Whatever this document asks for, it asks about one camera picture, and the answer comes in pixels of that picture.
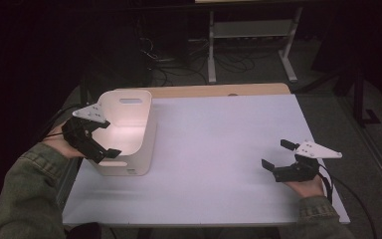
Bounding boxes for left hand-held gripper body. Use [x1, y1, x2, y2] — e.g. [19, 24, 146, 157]
[61, 102, 111, 164]

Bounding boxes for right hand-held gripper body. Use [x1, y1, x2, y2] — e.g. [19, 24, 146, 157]
[273, 139, 344, 183]

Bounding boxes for white plastic bin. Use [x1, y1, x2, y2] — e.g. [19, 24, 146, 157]
[85, 89, 158, 177]

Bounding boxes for person's right hand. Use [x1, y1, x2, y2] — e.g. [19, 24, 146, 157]
[283, 174, 326, 199]

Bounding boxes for person's left hand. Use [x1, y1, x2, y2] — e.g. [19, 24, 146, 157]
[42, 121, 85, 160]

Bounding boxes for dark metal stand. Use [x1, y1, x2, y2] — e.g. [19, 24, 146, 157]
[68, 78, 92, 114]
[351, 66, 382, 129]

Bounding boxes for white table board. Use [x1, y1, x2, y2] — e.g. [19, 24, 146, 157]
[62, 94, 351, 228]

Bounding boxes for wooden table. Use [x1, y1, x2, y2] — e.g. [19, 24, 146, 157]
[113, 83, 292, 100]

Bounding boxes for grey metal stand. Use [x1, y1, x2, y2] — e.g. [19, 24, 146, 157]
[194, 0, 303, 85]

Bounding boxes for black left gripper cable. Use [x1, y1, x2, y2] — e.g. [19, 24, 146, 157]
[37, 103, 85, 143]

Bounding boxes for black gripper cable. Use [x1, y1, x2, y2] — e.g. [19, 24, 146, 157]
[37, 103, 85, 143]
[317, 163, 378, 239]

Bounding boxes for metal floor rail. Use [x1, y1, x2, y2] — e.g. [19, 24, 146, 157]
[56, 156, 83, 209]
[337, 95, 382, 202]

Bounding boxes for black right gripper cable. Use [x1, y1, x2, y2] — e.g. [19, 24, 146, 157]
[317, 163, 378, 239]

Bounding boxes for tangle of floor cables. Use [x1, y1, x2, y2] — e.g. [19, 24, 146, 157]
[138, 35, 257, 87]

